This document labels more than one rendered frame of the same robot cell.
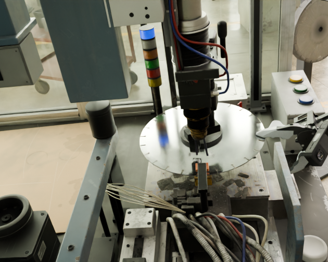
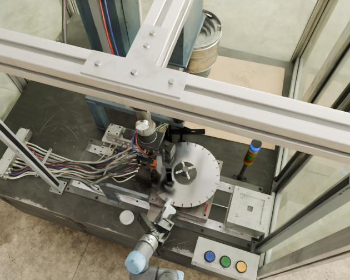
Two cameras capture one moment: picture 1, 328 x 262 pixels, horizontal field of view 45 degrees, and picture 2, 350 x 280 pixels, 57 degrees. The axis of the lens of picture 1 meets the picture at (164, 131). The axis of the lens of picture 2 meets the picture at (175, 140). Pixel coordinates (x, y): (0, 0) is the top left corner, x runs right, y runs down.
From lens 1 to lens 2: 139 cm
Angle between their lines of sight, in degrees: 64
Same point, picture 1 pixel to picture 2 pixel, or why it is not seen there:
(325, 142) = (143, 224)
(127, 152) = (233, 154)
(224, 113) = (200, 191)
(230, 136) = (175, 186)
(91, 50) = not seen: hidden behind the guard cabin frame
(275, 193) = (153, 209)
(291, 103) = (210, 246)
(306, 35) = not seen: outside the picture
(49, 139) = not seen: hidden behind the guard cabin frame
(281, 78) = (248, 258)
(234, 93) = (238, 216)
